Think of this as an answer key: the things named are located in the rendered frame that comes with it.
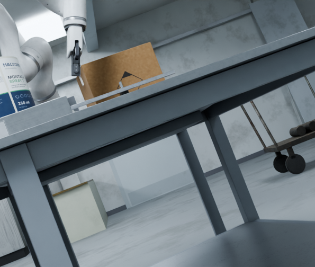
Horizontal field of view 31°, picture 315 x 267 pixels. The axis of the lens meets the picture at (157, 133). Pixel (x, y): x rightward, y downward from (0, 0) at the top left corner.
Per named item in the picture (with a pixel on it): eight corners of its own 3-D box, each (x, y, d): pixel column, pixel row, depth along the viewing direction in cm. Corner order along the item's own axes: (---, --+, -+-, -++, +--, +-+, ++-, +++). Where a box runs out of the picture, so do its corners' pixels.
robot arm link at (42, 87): (25, 99, 255) (4, 57, 238) (45, 72, 266) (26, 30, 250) (47, 102, 250) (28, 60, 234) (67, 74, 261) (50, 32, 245)
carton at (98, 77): (105, 128, 224) (80, 64, 225) (98, 136, 248) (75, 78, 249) (174, 103, 232) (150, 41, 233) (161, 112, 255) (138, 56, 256)
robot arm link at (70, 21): (62, 24, 212) (62, 32, 212) (64, 16, 204) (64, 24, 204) (84, 25, 215) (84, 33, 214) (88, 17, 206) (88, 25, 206)
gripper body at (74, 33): (63, 29, 213) (63, 59, 211) (65, 21, 203) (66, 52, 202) (83, 30, 215) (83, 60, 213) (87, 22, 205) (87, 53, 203)
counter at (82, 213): (108, 216, 963) (92, 178, 966) (106, 229, 762) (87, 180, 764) (70, 232, 957) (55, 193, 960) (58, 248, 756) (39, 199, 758)
